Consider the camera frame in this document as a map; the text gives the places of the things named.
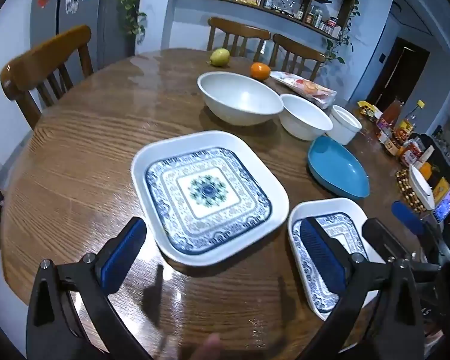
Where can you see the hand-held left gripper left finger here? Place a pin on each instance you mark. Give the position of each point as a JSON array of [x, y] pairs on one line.
[[123, 255]]

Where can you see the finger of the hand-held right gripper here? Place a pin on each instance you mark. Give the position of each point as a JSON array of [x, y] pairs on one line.
[[407, 213], [382, 236]]

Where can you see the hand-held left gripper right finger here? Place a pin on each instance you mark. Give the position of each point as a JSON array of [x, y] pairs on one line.
[[322, 255]]

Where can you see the small square patterned plate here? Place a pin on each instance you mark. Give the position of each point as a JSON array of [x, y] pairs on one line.
[[341, 228]]

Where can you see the blue oval dish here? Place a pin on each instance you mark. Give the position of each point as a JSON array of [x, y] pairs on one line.
[[333, 165]]

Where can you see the large square patterned plate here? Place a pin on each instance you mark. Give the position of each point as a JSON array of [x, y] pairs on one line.
[[206, 191]]

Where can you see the small white cup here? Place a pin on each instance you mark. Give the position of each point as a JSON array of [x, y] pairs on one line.
[[341, 129]]

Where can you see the medium white bowl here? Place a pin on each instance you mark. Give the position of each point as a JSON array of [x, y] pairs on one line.
[[303, 116]]

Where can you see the large white bowl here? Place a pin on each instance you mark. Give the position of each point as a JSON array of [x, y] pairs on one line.
[[240, 97]]

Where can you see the person's left hand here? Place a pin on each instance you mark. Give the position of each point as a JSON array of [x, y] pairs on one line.
[[212, 348]]

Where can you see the wooden bead mat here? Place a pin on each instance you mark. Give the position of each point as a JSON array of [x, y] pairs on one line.
[[403, 191]]

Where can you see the white oval dish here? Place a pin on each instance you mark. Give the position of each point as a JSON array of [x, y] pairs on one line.
[[422, 187]]

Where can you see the phone with lit screen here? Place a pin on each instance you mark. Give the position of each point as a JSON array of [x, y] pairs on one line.
[[448, 202]]

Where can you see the red white packet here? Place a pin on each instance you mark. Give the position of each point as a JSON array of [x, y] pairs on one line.
[[412, 152]]

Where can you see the yellow cap oil bottle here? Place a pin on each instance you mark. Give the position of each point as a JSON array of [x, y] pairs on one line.
[[408, 122]]

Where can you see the yellow snack packet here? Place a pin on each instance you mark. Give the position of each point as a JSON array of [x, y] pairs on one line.
[[367, 110]]

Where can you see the dark wooden door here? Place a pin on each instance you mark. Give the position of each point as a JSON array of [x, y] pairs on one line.
[[397, 75]]

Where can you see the white snack bag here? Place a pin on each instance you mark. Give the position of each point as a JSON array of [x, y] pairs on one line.
[[307, 88]]

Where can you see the small hanging vine plant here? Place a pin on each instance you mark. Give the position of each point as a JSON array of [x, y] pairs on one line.
[[335, 50]]

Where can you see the orange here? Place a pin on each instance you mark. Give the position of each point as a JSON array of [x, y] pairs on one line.
[[260, 71]]

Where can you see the wooden chair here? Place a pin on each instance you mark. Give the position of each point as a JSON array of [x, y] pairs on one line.
[[240, 30], [41, 54], [296, 47]]

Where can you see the row of jars and bottles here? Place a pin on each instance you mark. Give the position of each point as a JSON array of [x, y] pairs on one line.
[[318, 18]]

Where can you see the green pear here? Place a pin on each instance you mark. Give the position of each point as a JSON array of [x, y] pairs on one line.
[[220, 57]]

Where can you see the grey refrigerator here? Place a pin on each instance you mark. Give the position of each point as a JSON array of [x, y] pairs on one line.
[[78, 26]]

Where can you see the trailing green plant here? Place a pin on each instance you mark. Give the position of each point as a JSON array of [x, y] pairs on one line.
[[129, 7]]

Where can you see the wall light switch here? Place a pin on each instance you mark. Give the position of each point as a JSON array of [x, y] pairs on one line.
[[380, 58]]

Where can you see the wooden wall shelf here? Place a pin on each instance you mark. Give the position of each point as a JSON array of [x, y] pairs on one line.
[[285, 14]]

